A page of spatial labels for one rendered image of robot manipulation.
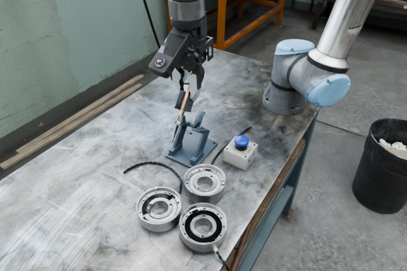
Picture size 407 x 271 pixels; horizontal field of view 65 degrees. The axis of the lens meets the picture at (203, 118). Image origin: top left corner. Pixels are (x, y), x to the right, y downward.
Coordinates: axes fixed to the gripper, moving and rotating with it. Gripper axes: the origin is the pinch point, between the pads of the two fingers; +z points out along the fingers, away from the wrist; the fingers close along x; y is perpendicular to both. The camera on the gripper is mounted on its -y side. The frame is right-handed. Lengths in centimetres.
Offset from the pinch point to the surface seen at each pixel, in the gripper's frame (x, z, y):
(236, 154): -13.6, 15.5, 2.2
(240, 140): -13.4, 12.8, 4.9
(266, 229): -21, 78, 23
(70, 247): 5.2, 17.4, -38.5
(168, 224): -10.5, 14.9, -24.2
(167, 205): -6.9, 16.4, -19.8
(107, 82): 147, 100, 91
